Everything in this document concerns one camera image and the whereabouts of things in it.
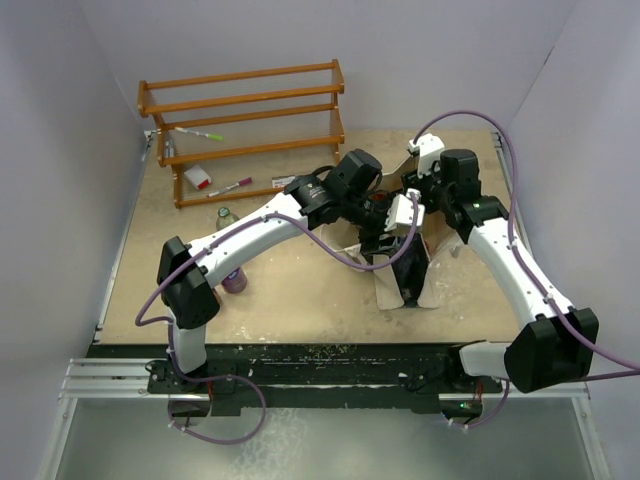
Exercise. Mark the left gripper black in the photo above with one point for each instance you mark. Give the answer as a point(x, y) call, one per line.
point(369, 240)

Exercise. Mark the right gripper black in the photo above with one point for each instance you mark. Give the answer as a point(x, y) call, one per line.
point(412, 178)

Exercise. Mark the cream canvas tote bag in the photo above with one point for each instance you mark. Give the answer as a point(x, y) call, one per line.
point(403, 261)

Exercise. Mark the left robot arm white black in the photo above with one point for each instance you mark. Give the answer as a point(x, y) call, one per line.
point(189, 272)

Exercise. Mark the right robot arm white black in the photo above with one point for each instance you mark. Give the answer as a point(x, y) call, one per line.
point(548, 349)

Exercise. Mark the small white red label card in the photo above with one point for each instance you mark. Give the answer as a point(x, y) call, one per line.
point(282, 181)

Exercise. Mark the purple capped marker pen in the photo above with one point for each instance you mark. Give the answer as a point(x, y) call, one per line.
point(226, 189)

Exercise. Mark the clear bottle green cap left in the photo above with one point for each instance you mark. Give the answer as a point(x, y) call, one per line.
point(225, 218)

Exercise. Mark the purple soda can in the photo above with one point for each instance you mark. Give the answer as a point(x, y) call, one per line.
point(235, 282)

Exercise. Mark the wooden shelf rack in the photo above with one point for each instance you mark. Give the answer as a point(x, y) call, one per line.
point(276, 122)

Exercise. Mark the green capped marker pen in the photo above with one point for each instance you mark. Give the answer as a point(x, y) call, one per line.
point(193, 132)

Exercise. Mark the white red eraser box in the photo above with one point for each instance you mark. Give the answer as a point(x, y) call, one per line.
point(197, 177)

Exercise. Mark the grey metal clips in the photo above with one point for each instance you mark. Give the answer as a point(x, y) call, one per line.
point(169, 149)

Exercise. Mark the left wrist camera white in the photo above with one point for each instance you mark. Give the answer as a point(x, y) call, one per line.
point(405, 211)

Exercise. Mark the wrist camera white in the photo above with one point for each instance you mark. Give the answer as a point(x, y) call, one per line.
point(405, 211)
point(427, 149)

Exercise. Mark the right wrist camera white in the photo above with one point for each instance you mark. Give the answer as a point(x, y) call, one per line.
point(427, 149)

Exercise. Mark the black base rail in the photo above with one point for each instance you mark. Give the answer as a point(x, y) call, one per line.
point(408, 376)

